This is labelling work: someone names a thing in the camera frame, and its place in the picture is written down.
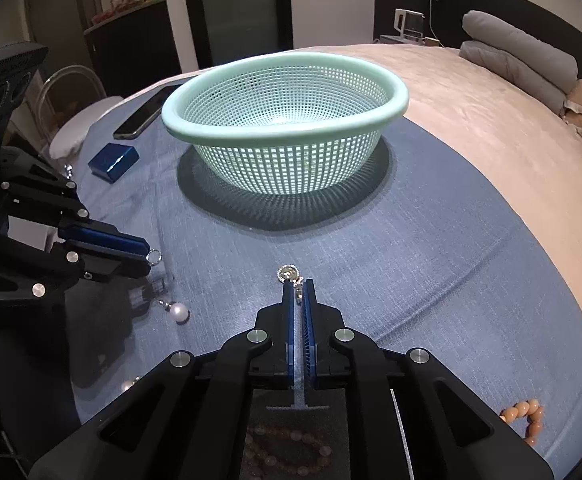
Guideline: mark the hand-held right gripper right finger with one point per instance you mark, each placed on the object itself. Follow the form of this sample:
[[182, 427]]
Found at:
[[309, 332]]

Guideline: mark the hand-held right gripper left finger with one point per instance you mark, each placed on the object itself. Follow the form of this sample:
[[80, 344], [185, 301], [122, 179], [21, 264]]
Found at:
[[289, 332]]

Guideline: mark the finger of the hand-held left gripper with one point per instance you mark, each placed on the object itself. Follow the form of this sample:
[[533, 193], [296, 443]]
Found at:
[[116, 267], [106, 241]]

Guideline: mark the pearl drop earring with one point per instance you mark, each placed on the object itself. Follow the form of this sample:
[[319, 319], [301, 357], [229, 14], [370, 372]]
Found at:
[[179, 313]]

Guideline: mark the small blue box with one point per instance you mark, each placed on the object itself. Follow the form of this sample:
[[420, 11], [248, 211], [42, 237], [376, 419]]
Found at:
[[113, 160]]

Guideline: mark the clear chair with white cushion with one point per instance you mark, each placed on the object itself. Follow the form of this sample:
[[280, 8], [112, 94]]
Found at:
[[78, 132]]

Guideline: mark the black smartphone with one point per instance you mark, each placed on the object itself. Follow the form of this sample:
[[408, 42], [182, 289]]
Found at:
[[141, 115]]

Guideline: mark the blue denim cloth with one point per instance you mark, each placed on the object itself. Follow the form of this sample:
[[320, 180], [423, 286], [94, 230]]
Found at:
[[421, 260]]

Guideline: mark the dark cabinet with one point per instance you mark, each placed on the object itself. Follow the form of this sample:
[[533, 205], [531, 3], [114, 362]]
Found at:
[[131, 50]]

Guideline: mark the green plastic mesh basket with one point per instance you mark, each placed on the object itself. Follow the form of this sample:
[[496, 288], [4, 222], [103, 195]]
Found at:
[[271, 135]]

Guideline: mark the dark glass door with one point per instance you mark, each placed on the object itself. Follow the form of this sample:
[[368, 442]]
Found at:
[[241, 10]]

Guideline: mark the beige blanket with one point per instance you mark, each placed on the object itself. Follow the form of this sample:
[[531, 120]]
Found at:
[[471, 110]]

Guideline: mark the grey pillow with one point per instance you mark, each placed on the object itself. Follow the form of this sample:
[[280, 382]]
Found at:
[[521, 42], [511, 80]]

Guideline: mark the white bedside device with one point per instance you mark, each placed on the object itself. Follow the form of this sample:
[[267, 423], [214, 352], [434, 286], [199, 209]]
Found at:
[[408, 22]]

